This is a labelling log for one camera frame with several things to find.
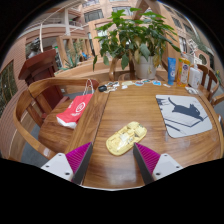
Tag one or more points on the red and blue sticker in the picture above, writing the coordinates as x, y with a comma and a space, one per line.
139, 83

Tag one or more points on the blue-edged picture sticker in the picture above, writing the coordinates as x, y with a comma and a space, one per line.
146, 81

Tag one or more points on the small white sticker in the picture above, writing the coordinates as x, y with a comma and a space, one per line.
124, 87
166, 85

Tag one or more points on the grey cat print mouse pad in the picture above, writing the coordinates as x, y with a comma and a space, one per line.
186, 116

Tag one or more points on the clear plastic packet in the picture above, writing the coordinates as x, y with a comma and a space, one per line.
191, 90

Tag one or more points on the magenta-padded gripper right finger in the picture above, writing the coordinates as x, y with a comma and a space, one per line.
146, 157

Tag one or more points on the orange dish soap bottle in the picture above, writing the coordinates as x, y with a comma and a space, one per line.
183, 73

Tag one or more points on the dark bust statue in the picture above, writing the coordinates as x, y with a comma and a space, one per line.
34, 48

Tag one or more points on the blue squeeze tube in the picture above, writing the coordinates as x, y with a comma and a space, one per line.
171, 71

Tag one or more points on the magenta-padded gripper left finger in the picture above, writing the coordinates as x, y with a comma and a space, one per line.
80, 156

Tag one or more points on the cream sticker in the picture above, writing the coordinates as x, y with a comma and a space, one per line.
127, 83

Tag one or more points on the red paper shopping bag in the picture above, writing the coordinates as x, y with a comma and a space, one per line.
75, 111

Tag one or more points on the black car key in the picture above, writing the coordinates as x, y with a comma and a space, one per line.
102, 88

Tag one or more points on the long wooden planter box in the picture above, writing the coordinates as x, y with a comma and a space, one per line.
83, 70

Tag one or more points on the dark red wooden lectern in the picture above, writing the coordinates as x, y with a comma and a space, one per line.
40, 70

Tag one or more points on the yellow computer mouse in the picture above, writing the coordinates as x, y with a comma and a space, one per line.
125, 139

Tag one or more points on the leafy plant in white pot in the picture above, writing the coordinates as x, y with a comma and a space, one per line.
136, 36

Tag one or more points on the blue picture sticker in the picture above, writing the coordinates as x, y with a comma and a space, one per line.
156, 83

